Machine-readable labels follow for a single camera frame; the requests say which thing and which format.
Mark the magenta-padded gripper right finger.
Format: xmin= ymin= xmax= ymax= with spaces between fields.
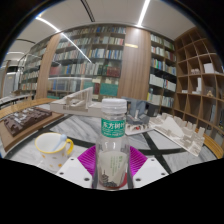
xmin=127 ymin=146 xmax=171 ymax=189

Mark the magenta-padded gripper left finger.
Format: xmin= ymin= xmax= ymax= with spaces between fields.
xmin=55 ymin=145 xmax=98 ymax=189

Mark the clear green-labelled drink bottle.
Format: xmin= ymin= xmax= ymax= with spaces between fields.
xmin=94 ymin=98 xmax=131 ymax=191

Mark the white spoon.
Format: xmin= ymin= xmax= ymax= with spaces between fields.
xmin=51 ymin=133 xmax=69 ymax=153

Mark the flat round red coaster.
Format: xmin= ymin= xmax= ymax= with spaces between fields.
xmin=97 ymin=169 xmax=129 ymax=191

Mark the white multi-building architectural model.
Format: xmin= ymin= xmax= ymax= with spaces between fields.
xmin=148 ymin=113 xmax=206 ymax=158

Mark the dark grey architectural model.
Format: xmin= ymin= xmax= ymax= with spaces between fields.
xmin=121 ymin=97 xmax=162 ymax=127

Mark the brown model on wooden board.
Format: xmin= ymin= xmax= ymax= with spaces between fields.
xmin=0 ymin=105 xmax=65 ymax=153

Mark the white stepped architectural model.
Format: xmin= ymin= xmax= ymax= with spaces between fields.
xmin=49 ymin=87 xmax=103 ymax=119

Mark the curved wooden slat bench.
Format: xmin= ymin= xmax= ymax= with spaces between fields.
xmin=0 ymin=97 xmax=57 ymax=120
xmin=202 ymin=132 xmax=224 ymax=160

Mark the narrow bookshelf full of books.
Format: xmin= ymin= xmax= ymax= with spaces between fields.
xmin=146 ymin=32 xmax=178 ymax=108

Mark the wooden cubby shelf unit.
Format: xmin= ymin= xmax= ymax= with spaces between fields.
xmin=173 ymin=26 xmax=224 ymax=143

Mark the wide bookshelf full of books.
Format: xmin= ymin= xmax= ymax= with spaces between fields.
xmin=19 ymin=25 xmax=128 ymax=101

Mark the ceiling light strip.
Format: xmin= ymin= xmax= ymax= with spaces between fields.
xmin=136 ymin=0 xmax=152 ymax=28

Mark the white mug with yellow handle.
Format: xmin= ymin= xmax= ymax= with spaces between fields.
xmin=34 ymin=132 xmax=75 ymax=173

